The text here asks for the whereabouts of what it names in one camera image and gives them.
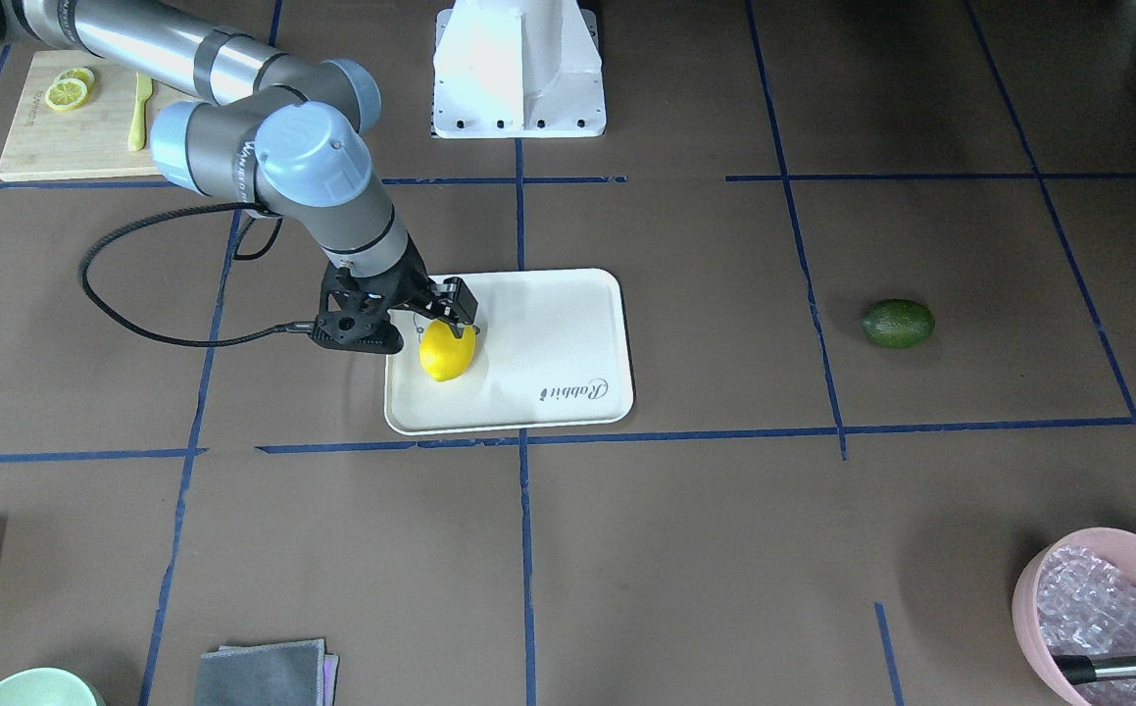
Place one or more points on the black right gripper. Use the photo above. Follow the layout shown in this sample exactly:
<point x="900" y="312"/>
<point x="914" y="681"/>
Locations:
<point x="412" y="281"/>

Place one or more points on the yellow lemon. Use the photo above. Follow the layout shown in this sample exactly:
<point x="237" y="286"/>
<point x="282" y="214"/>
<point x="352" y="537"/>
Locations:
<point x="444" y="357"/>

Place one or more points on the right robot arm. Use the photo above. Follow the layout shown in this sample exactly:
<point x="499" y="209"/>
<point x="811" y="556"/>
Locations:
<point x="261" y="127"/>

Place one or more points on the cream rabbit tray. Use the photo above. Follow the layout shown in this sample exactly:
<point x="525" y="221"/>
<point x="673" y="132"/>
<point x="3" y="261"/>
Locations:
<point x="551" y="352"/>

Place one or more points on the yellow plastic knife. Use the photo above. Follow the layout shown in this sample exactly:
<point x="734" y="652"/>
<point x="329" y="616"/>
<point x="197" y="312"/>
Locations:
<point x="137" y="130"/>

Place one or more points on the grey folded cloth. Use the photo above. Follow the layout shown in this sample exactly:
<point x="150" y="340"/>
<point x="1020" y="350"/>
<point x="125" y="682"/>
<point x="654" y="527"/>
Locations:
<point x="299" y="672"/>

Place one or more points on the lemon slice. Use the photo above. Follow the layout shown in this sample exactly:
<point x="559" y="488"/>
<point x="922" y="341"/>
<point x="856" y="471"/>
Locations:
<point x="66" y="94"/>
<point x="81" y="73"/>

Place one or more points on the wooden cutting board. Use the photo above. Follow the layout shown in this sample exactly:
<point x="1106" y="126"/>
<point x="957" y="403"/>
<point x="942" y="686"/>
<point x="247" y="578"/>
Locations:
<point x="84" y="143"/>

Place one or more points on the green avocado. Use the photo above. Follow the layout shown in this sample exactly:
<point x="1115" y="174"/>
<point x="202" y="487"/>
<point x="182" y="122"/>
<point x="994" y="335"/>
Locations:
<point x="898" y="323"/>

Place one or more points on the light green bowl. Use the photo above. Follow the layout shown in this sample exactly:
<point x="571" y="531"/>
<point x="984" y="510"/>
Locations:
<point x="48" y="687"/>

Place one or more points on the bubble wrap in bowl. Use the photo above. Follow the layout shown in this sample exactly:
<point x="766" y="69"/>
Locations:
<point x="1085" y="604"/>

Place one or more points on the pink bowl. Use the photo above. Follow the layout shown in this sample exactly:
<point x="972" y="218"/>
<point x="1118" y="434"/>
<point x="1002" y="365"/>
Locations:
<point x="1116" y="545"/>

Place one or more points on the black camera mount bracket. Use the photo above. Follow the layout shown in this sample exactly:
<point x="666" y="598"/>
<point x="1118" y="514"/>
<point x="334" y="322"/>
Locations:
<point x="351" y="319"/>

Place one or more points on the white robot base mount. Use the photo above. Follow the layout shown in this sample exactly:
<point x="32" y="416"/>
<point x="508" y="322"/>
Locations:
<point x="518" y="70"/>

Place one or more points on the black handled tool in bowl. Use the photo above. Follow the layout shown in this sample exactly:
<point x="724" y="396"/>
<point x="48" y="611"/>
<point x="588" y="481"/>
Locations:
<point x="1079" y="669"/>

